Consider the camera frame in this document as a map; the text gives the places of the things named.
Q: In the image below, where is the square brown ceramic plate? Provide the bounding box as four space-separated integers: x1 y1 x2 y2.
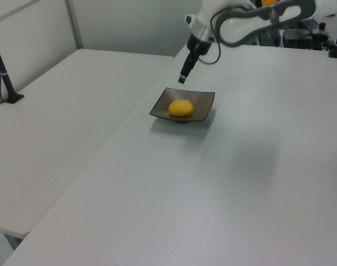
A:
149 87 216 124

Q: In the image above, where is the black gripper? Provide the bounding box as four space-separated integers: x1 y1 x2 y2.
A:
177 34 214 84

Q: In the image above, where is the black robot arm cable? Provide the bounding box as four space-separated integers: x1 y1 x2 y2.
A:
197 7 254 65

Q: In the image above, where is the black electronics box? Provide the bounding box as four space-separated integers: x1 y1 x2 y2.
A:
280 27 324 50

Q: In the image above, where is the black pole stand with base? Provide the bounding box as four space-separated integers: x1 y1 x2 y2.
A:
0 27 25 105

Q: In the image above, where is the yellow lemon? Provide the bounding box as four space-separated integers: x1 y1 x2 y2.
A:
168 100 194 117

